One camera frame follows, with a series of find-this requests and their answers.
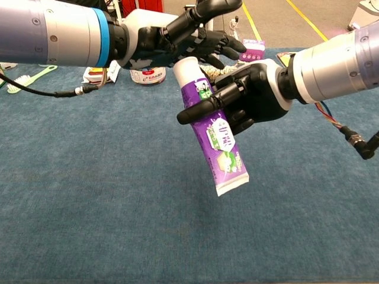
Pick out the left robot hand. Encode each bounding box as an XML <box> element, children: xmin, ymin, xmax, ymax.
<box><xmin>117</xmin><ymin>0</ymin><xmax>248</xmax><ymax>70</ymax></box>

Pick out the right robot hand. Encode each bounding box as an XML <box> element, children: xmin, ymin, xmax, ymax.
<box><xmin>176</xmin><ymin>58</ymin><xmax>293</xmax><ymax>137</ymax></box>

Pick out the purple toothpaste tube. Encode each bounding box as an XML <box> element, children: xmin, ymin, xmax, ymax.
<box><xmin>173</xmin><ymin>56</ymin><xmax>250</xmax><ymax>197</ymax></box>

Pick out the red cabinet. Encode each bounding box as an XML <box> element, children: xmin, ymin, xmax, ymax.
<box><xmin>121</xmin><ymin>0</ymin><xmax>164</xmax><ymax>14</ymax></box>

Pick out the clear tub of clips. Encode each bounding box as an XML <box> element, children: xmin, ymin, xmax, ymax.
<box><xmin>130</xmin><ymin>67</ymin><xmax>166</xmax><ymax>86</ymax></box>

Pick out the small purple box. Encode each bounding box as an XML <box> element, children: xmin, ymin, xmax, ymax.
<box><xmin>239</xmin><ymin>38</ymin><xmax>266</xmax><ymax>62</ymax></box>

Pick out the razor in blister pack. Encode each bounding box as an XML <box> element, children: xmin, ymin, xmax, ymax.
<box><xmin>276</xmin><ymin>52</ymin><xmax>297</xmax><ymax>67</ymax></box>

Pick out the white snack packet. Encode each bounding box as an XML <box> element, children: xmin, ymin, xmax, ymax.
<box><xmin>82</xmin><ymin>65</ymin><xmax>121</xmax><ymax>85</ymax></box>

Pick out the mint green brush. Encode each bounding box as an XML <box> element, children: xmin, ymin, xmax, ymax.
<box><xmin>7</xmin><ymin>64</ymin><xmax>59</xmax><ymax>95</ymax></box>

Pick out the white machine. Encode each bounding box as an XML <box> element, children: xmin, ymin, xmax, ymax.
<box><xmin>346</xmin><ymin>0</ymin><xmax>379</xmax><ymax>32</ymax></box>

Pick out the blue table mat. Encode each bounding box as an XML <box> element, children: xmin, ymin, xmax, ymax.
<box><xmin>0</xmin><ymin>46</ymin><xmax>379</xmax><ymax>284</ymax></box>

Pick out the beige braided rope bundle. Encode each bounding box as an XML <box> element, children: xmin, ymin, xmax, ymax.
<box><xmin>201</xmin><ymin>63</ymin><xmax>247</xmax><ymax>79</ymax></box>

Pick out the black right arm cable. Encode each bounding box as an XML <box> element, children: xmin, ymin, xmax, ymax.
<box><xmin>315</xmin><ymin>100</ymin><xmax>379</xmax><ymax>160</ymax></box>

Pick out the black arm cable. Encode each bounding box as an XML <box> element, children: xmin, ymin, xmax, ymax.
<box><xmin>0</xmin><ymin>72</ymin><xmax>107</xmax><ymax>98</ymax></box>
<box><xmin>315</xmin><ymin>100</ymin><xmax>379</xmax><ymax>160</ymax></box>

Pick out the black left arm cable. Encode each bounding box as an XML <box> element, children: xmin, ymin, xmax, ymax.
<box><xmin>0</xmin><ymin>72</ymin><xmax>107</xmax><ymax>98</ymax></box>

